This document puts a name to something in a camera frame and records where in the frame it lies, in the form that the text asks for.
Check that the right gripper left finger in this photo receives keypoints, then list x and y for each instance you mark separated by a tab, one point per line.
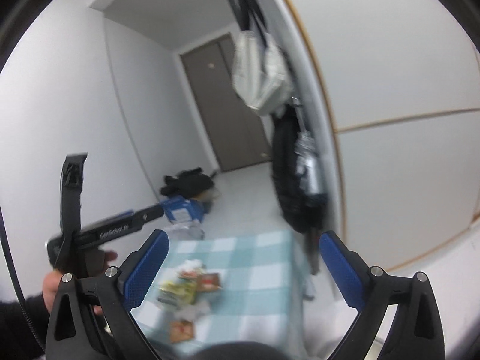
92	317

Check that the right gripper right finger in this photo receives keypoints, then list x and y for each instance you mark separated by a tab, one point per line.
416	331

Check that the yellow snack wrapper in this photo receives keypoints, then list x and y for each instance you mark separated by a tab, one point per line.
178	293

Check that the orange sachet wrapper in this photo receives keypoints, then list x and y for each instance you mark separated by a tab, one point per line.
181	331

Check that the red checkered sauce packet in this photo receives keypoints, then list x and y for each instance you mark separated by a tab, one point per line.
209	282

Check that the black left sleeve forearm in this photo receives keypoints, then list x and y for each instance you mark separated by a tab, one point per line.
17	340

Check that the person's left hand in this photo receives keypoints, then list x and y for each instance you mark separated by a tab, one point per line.
52	280

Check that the blue cardboard box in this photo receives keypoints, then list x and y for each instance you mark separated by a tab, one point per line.
180	210

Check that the crumpled white tissue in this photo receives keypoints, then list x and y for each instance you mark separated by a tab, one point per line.
191	267

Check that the grey plastic mailer bag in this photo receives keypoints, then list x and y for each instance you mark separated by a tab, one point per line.
187	231

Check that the black clothes pile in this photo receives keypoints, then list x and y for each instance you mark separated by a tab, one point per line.
188	184

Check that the checkered teal tablecloth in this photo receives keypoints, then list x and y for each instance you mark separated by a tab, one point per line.
261	296

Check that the black hanging garment bag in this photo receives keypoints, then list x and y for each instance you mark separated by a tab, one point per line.
299	211

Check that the silver folded umbrella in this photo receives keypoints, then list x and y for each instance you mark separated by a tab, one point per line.
308	167

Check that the brown entrance door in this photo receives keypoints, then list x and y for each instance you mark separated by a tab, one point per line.
236	134

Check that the white tote bag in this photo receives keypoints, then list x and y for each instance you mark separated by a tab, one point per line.
260	73

